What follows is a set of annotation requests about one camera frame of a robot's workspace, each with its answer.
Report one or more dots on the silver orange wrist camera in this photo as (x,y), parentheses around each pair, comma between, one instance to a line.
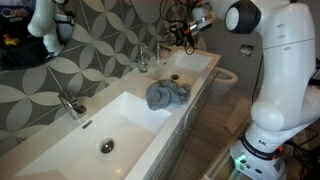
(199,24)

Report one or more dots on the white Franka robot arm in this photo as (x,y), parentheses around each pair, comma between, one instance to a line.
(286,66)

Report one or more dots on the grey crumpled towel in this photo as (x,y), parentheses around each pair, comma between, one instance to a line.
(166,95)

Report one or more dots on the chrome sink drain plug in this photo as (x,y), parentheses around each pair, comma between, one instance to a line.
(107,146)
(175,76)

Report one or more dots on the chrome toilet paper holder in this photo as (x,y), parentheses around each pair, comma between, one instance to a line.
(246,50)

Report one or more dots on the white double sink countertop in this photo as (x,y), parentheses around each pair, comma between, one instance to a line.
(133,113)

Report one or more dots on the clear glass soap dispenser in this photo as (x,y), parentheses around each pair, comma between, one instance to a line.
(143,61)

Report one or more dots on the white toilet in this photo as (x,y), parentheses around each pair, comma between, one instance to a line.
(225,80)

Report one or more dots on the chrome faucet beside soap bottle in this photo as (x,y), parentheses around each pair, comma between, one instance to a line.
(160,50)

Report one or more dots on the round wall mirror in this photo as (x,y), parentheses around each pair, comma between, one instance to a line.
(23,46)

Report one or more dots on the white vanity drawer front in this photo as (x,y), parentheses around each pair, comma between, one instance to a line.
(168,156)
(203,95)

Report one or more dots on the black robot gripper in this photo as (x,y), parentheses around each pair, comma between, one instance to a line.
(187,33)

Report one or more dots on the chrome faucet beside wall outlet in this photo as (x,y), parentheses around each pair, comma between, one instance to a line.
(71,106)

